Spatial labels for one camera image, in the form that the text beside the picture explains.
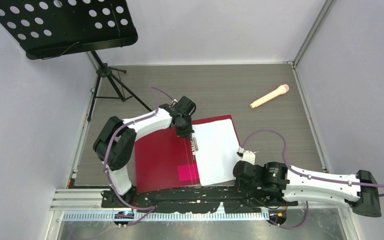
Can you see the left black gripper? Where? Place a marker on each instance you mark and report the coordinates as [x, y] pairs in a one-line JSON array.
[[188, 132]]

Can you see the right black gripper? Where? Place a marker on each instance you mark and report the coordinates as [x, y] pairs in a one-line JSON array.
[[237, 184]]

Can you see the metal folder clip mechanism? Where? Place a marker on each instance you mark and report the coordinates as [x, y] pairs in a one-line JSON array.
[[194, 147]]

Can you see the white paper sheets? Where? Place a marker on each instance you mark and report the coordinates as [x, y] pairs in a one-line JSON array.
[[216, 143]]

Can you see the red plastic folder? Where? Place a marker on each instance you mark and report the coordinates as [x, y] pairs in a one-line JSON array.
[[164, 161]]

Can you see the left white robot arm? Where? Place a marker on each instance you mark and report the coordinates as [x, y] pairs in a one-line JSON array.
[[115, 143]]

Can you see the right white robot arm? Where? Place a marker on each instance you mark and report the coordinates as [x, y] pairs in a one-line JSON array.
[[275, 184]]

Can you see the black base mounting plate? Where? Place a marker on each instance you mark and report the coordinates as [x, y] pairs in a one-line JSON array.
[[204, 199]]

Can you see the beige toy microphone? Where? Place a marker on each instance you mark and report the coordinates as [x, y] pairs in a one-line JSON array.
[[281, 90]]

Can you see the black perforated music stand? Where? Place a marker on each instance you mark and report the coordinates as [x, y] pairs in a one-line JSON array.
[[48, 29]]

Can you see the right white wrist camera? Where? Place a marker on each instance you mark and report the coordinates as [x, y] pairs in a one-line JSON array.
[[246, 155]]

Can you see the aluminium rail frame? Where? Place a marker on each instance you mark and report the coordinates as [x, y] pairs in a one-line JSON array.
[[86, 205]]

